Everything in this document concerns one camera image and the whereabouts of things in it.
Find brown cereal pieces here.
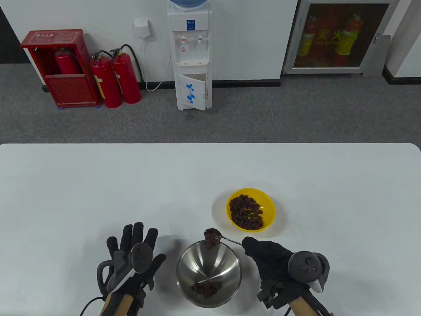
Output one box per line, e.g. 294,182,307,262
229,194,264,230

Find black glove cable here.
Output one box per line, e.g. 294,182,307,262
80,296,106,316

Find red fire extinguisher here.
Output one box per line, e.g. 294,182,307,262
90,50,123,108
110,44,143,104
55,48,81,75

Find white water dispenser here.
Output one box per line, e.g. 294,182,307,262
168,3,213,111

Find blue water bottle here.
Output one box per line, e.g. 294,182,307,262
169,0,211,9

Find heap of dry cranberries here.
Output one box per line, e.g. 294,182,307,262
191,281,221,298

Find steel mixing bowl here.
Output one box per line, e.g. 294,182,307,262
176,240,242,308

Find white wall box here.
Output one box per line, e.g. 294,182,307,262
134,19,151,39

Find black forearm strap unit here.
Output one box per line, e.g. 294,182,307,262
308,291,333,316

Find person's left hand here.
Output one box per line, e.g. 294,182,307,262
99,222,166,308

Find person's right forearm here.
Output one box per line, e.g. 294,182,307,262
291,295,324,316

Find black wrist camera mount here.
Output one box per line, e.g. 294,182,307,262
128,288,147,316
257,280,283,308

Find steel spoon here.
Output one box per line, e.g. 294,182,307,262
204,228,244,247

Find person's left forearm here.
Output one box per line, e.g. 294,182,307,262
99,291,135,316

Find white power cable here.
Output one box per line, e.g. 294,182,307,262
141,37,173,92

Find red fire extinguisher cabinet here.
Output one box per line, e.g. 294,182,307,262
21,29,101,109

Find grey tracking controller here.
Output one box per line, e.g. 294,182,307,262
97,243,154,293
288,251,330,293

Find grey glass-door fire cabinet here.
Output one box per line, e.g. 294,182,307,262
282,0,401,78

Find yellow plastic bowl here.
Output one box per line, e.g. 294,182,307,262
226,188,276,233

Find person's right hand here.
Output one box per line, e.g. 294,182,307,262
242,236,311,297

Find spoonful of dry cranberries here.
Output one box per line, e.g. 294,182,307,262
205,229,220,250

